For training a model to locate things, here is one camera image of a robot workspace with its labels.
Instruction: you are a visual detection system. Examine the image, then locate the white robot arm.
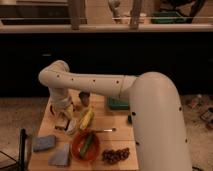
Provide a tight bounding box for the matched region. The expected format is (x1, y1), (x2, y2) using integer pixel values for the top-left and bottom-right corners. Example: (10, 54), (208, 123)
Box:
(38, 60), (192, 171)

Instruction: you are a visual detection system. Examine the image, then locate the green vegetable in bowl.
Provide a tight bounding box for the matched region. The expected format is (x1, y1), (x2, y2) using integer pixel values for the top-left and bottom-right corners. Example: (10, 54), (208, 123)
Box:
(79, 133), (93, 158)

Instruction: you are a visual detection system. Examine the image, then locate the bunch of dark grapes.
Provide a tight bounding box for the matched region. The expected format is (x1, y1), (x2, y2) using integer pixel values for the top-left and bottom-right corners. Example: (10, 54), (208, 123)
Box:
(102, 148), (130, 164)

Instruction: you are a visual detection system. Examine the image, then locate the blue sponge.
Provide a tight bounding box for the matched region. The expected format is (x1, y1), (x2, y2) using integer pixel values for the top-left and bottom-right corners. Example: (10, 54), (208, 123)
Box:
(33, 135), (56, 152)

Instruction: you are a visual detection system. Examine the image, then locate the white paper cup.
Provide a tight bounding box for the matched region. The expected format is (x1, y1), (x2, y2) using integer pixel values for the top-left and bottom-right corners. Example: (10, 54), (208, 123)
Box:
(65, 119), (77, 135)

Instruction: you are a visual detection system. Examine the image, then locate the orange bowl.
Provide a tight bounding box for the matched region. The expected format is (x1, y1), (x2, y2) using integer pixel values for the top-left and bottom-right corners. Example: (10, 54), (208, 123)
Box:
(71, 131), (100, 163)

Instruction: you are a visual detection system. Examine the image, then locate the yellow banana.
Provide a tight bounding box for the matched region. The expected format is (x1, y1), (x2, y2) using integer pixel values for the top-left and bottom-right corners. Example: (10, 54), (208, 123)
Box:
(80, 108), (94, 130)

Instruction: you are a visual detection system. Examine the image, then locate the green tray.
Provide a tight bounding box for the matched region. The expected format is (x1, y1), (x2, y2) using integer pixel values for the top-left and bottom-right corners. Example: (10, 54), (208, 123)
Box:
(107, 97), (129, 110)

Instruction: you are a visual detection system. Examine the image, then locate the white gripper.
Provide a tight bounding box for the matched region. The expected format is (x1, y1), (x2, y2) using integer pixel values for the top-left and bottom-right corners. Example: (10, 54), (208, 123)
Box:
(51, 96), (73, 120)

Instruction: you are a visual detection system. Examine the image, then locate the black chair frame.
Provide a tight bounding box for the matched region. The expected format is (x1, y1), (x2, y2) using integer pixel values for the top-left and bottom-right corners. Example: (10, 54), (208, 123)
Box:
(0, 128), (28, 171)

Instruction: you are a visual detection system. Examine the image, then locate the white handled brush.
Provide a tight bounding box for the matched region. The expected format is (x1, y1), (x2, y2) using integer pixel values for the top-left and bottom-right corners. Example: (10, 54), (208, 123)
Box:
(127, 115), (132, 124)

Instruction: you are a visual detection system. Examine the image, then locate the green bin in background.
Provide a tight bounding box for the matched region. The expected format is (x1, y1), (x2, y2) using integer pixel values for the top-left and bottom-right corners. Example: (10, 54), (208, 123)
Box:
(151, 11), (186, 24)

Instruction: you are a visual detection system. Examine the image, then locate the grey blue cloth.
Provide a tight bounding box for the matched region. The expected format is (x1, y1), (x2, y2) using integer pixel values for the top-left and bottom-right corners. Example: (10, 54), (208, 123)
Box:
(48, 144), (70, 166)

